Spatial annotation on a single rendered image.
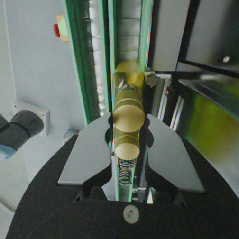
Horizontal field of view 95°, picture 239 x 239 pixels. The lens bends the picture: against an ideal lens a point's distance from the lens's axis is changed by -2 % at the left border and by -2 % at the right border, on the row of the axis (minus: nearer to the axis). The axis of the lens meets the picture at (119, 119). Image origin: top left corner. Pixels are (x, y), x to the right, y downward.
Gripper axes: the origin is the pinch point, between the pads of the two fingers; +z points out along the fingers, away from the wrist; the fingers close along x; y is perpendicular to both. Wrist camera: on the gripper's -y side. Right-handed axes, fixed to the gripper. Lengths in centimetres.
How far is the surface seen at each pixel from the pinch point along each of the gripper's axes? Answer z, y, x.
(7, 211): 105, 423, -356
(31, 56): 41, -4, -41
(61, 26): 30.8, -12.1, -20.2
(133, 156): 0.0, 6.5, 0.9
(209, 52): 16.1, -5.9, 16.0
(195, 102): 8.4, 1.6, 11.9
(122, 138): 1.1, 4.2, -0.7
